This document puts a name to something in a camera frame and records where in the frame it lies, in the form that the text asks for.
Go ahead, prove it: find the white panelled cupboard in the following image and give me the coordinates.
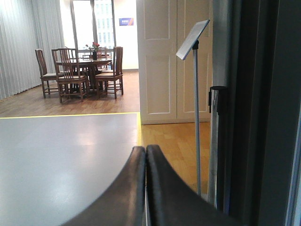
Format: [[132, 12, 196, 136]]
[[136, 0, 213, 124]]

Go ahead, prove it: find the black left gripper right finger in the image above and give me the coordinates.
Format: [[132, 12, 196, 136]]
[[146, 145, 240, 226]]

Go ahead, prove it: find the silver sign stand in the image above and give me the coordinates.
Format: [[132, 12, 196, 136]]
[[176, 19, 210, 196]]

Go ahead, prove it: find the front wooden chair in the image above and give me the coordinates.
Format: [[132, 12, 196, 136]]
[[51, 48, 89, 103]]

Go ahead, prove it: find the chrome barrier post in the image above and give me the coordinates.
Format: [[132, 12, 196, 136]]
[[207, 86, 227, 211]]

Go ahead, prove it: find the vase with red flowers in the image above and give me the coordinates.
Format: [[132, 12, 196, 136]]
[[86, 42, 100, 60]]

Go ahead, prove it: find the grey vertical curtain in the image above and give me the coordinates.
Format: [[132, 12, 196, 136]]
[[0, 0, 64, 99]]

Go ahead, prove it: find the round wooden dining table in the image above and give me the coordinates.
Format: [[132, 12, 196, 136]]
[[56, 58, 112, 95]]

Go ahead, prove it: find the blue wall sign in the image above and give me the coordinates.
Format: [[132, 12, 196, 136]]
[[119, 17, 134, 26]]

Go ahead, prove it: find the wooden chair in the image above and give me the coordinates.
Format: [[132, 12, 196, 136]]
[[51, 48, 89, 103], [95, 47, 124, 99], [35, 49, 63, 98]]

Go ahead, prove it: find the left wooden chair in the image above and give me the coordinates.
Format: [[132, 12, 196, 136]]
[[35, 49, 63, 98]]

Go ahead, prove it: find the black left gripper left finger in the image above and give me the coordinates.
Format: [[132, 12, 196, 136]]
[[64, 146, 146, 226]]

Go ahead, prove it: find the right wooden chair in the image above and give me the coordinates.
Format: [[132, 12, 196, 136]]
[[95, 47, 124, 99]]

